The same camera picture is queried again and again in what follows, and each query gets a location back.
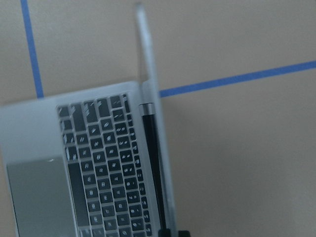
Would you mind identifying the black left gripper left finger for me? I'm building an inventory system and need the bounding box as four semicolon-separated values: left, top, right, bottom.
158;228;171;237

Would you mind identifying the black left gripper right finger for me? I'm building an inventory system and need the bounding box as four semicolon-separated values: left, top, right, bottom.
178;230;190;237

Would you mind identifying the grey laptop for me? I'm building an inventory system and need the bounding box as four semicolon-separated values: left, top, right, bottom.
0;3;178;237

